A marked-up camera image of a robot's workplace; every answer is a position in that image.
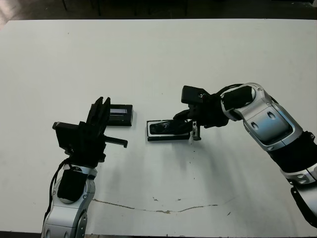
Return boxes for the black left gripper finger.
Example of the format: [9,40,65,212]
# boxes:
[98,97,111,127]
[86,97,104,124]

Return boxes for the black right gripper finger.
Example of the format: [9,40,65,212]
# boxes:
[176,119,194,130]
[173,109,190,120]

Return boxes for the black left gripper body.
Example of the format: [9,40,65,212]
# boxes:
[65,121,128,167]

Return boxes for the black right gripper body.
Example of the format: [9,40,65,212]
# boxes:
[187,95,230,142]

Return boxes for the black box lid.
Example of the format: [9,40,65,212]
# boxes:
[107,104,134,128]

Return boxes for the black slim camera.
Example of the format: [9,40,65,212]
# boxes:
[149,119,189,135]

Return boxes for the black box white insert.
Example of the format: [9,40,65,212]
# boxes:
[146,119,191,142]

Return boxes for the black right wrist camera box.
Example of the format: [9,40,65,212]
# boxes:
[181,85,211,105]

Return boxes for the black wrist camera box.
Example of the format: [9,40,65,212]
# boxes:
[52,121,81,150]
[181,85,211,105]

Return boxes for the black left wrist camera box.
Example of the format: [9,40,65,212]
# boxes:
[52,121,81,150]

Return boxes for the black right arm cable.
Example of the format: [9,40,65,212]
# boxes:
[214,83,249,98]

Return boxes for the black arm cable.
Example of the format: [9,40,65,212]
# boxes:
[44,158,68,224]
[214,83,249,98]

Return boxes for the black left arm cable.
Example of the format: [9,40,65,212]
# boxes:
[44,158,68,224]

